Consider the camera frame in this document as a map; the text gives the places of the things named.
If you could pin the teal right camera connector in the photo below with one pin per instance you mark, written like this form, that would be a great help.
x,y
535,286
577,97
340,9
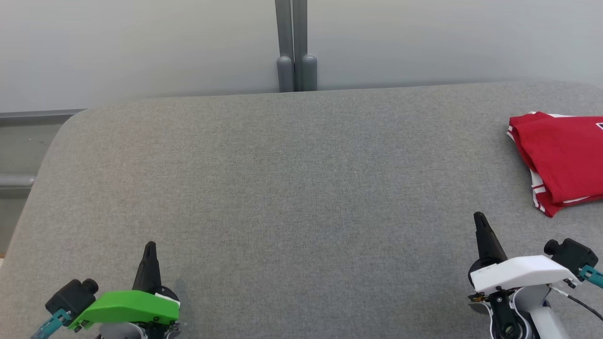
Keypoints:
x,y
592,276

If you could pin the teal camera connector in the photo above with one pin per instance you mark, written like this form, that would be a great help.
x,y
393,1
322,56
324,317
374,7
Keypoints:
x,y
592,276
52,325

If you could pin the red and white t-shirt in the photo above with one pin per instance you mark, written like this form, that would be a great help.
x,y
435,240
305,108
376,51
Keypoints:
x,y
565,155

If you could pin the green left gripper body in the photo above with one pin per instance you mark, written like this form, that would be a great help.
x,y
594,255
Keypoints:
x,y
127,306

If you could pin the grey partition post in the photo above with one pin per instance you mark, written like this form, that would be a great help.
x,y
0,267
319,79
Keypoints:
x,y
284,47
304,47

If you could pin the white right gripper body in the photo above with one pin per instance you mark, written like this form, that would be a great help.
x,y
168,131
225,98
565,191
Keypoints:
x,y
523,273

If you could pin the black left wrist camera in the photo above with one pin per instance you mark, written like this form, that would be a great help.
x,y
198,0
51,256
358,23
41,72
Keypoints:
x,y
70,297

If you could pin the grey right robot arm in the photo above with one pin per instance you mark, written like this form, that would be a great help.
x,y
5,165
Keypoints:
x,y
527,315

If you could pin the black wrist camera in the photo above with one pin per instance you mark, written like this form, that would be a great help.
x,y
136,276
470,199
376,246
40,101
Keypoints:
x,y
70,297
572,256

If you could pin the grey round pipe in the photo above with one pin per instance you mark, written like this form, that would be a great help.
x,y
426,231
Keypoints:
x,y
16,181

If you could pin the teal left camera connector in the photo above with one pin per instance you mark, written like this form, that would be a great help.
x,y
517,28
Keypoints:
x,y
52,325

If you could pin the grey wall rail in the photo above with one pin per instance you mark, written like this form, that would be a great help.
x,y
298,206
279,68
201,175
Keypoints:
x,y
33,117

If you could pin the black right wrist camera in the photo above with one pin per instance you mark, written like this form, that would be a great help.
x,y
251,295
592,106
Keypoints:
x,y
572,256

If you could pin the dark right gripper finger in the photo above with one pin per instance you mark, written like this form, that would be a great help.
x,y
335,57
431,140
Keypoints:
x,y
487,240

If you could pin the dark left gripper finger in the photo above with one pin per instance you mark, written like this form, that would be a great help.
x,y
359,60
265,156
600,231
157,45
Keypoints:
x,y
148,270

